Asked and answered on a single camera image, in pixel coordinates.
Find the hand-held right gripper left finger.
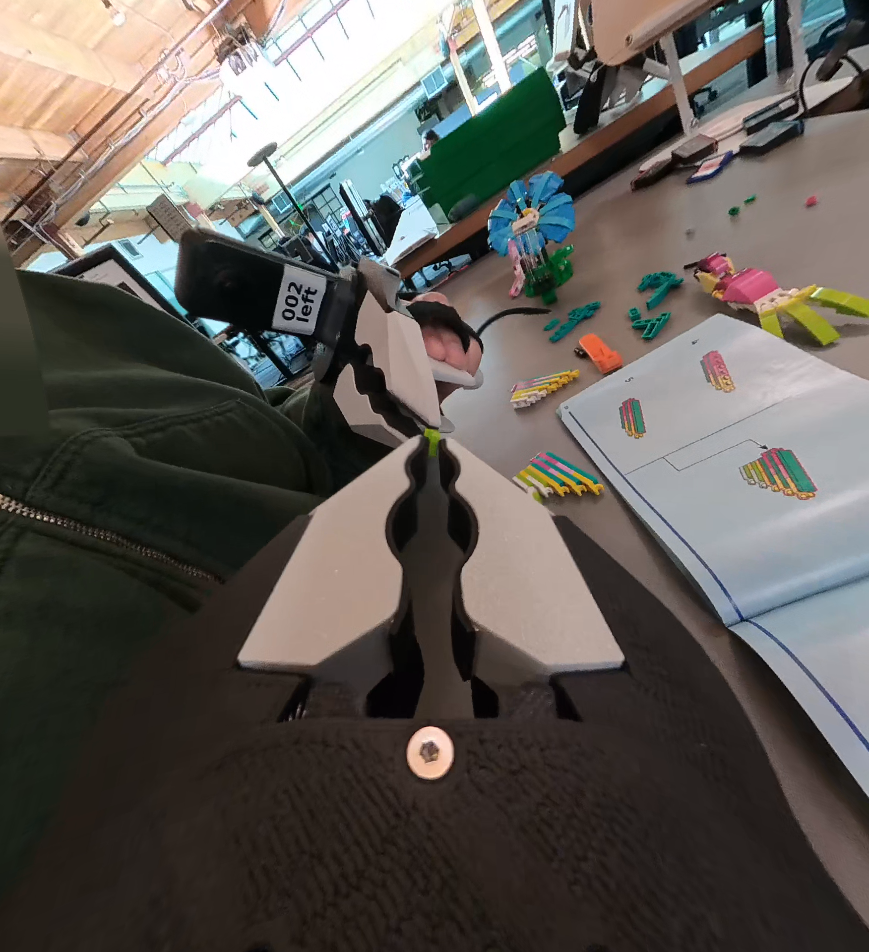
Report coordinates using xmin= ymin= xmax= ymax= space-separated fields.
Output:
xmin=237 ymin=435 xmax=435 ymax=681

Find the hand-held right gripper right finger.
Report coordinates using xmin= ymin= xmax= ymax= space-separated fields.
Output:
xmin=438 ymin=439 xmax=626 ymax=681

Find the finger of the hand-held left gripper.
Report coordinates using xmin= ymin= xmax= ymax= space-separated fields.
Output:
xmin=355 ymin=299 xmax=459 ymax=435
xmin=333 ymin=373 xmax=419 ymax=449

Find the striped lego wing assembly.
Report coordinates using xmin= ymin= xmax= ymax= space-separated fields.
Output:
xmin=509 ymin=367 xmax=581 ymax=412
xmin=512 ymin=449 xmax=607 ymax=501

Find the blue lego flower model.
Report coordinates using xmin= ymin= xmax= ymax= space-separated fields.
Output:
xmin=485 ymin=171 xmax=578 ymax=307

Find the lego instruction booklet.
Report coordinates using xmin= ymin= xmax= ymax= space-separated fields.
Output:
xmin=557 ymin=312 xmax=869 ymax=856

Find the pile of teal lego pieces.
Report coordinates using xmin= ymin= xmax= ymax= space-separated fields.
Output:
xmin=542 ymin=271 xmax=685 ymax=345

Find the pink lego bird model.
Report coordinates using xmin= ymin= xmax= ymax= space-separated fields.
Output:
xmin=683 ymin=251 xmax=869 ymax=348

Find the person's left hand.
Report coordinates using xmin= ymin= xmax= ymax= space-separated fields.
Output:
xmin=412 ymin=295 xmax=483 ymax=373

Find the black floor lamp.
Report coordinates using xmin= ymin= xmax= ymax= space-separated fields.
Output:
xmin=246 ymin=143 xmax=335 ymax=270

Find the orange brick separator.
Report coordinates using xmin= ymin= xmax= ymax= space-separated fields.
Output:
xmin=576 ymin=333 xmax=625 ymax=375

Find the green partition screen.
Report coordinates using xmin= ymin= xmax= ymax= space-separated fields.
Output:
xmin=411 ymin=67 xmax=567 ymax=218

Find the white tabletop stand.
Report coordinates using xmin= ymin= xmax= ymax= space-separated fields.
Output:
xmin=656 ymin=30 xmax=705 ymax=136

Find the large tilted wooden tabletop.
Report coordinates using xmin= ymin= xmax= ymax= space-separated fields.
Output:
xmin=589 ymin=0 xmax=769 ymax=69

